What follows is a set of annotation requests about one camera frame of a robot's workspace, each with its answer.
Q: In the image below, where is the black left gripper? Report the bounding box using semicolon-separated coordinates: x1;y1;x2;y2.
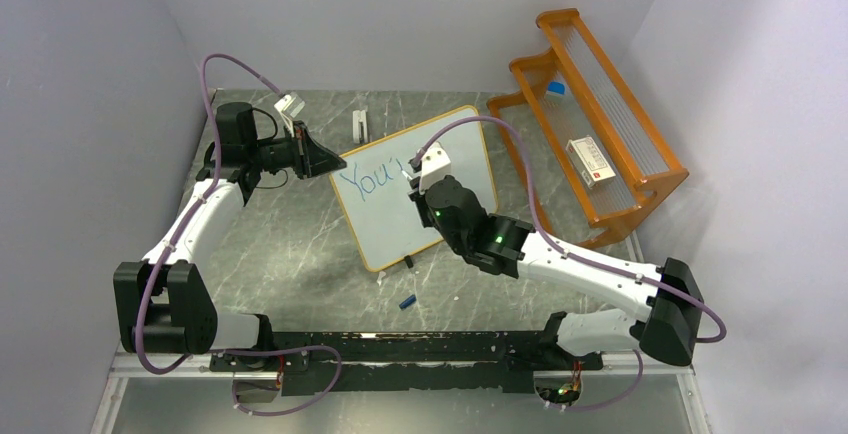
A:
247;121;345;180

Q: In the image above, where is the yellow-framed whiteboard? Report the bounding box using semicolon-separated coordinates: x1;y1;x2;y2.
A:
331;105;499;272

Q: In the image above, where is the blue marker cap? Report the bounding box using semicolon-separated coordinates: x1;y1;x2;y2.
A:
399;295;417;310

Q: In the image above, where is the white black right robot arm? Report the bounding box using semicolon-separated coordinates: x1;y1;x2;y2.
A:
409;176;703;368

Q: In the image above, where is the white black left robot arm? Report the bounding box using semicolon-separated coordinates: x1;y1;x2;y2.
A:
113;102;347;370

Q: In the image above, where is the white whiteboard eraser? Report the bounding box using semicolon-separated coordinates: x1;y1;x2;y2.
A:
352;109;369;145

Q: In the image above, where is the white red box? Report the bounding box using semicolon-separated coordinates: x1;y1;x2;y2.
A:
566;136;617;189

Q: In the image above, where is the blue-capped item on shelf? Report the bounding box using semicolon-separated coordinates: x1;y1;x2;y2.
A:
546;81;567;97

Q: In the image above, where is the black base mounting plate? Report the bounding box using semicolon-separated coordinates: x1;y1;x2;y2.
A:
209;331;603;396

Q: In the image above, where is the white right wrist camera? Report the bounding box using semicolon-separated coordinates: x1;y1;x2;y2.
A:
410;141;452;194

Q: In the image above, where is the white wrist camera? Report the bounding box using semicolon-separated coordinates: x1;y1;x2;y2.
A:
410;141;452;194
273;91;306;135

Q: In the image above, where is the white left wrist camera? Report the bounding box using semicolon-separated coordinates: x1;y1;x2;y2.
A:
273;91;306;135

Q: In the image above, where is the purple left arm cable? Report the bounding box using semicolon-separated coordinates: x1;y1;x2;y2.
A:
133;53;343;418

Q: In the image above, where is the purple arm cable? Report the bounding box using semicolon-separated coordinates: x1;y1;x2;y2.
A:
413;115;728;414
133;53;343;418

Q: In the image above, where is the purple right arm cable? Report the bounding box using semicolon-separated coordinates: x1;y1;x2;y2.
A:
413;115;728;414

